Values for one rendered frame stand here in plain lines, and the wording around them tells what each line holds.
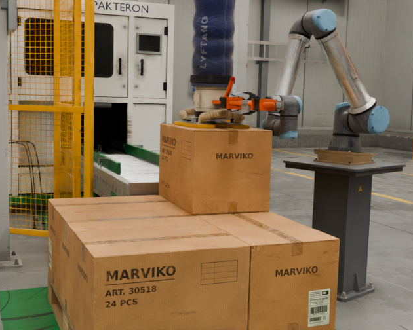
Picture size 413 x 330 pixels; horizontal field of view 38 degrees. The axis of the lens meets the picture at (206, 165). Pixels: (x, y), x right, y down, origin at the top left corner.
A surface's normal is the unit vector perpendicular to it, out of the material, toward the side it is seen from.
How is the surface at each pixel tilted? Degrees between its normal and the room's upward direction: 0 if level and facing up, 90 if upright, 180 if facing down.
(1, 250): 90
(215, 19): 77
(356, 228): 90
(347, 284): 90
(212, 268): 90
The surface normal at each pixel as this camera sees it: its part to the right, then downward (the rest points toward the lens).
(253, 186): 0.33, 0.11
